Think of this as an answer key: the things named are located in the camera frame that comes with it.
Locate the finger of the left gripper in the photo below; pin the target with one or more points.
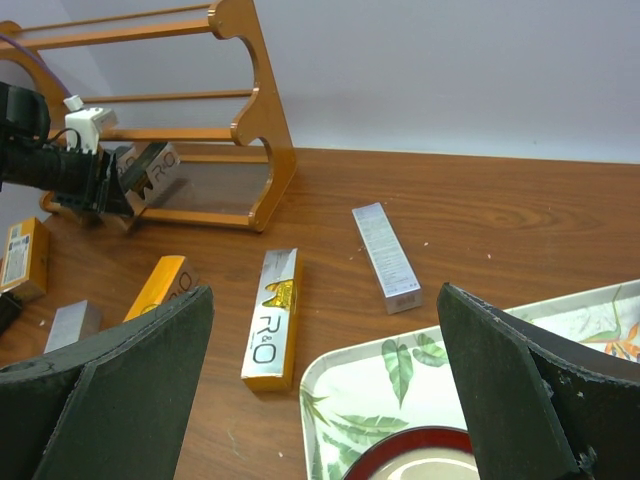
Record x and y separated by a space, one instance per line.
114 200

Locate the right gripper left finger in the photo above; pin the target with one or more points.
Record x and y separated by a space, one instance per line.
112 406

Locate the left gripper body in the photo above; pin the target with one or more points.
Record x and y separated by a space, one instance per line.
80 181

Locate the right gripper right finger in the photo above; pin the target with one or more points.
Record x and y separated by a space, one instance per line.
538 405

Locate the black toothpaste box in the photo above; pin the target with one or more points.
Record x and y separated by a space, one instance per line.
146 173
10 309

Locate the orange toothpaste box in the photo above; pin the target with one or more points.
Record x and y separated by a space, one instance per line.
172 276

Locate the yellow toothpaste box with barcode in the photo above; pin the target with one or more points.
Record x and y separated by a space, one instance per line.
24 271

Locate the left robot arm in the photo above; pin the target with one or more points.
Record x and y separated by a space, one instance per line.
25 121

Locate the orange wooden three-tier shelf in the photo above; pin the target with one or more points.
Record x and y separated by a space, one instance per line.
235 150

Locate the silver toothpaste box centre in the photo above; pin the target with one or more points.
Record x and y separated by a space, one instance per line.
73 323

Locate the red rimmed cream plate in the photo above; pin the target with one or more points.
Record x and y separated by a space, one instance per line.
433 452

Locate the silver gold R&O toothpaste box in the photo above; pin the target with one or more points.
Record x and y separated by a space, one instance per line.
268 363

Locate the silver toothpaste box far right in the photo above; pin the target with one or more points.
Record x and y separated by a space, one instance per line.
395 276

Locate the leaf patterned white tray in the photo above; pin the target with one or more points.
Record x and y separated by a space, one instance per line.
353 397

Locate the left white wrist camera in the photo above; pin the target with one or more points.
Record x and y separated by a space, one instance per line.
84 125

